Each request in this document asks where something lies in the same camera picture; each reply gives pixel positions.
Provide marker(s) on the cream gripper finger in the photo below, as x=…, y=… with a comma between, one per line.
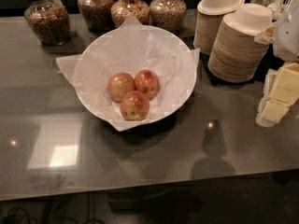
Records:
x=274, y=110

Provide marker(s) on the red apple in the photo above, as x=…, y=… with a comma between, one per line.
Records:
x=147, y=83
x=134, y=106
x=119, y=84

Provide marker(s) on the stack paper bowls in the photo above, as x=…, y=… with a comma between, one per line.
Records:
x=235, y=55
x=209, y=16

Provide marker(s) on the white paper liner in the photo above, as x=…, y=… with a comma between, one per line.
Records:
x=93, y=69

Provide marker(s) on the leftmost glass cereal jar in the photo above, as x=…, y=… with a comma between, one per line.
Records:
x=49, y=20

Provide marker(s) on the back stack paper bowls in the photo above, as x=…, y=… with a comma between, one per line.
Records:
x=209, y=16

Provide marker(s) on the black mat under stacks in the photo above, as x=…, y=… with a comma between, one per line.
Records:
x=269, y=61

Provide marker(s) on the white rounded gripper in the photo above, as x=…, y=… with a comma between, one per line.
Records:
x=288, y=38

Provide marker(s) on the front stack paper bowls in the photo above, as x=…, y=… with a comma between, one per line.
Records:
x=235, y=55

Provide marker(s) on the white bowl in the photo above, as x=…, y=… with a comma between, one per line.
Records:
x=130, y=47

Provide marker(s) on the glass cereal jar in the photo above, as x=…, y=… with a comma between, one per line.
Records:
x=49, y=20
x=122, y=9
x=168, y=14
x=96, y=13

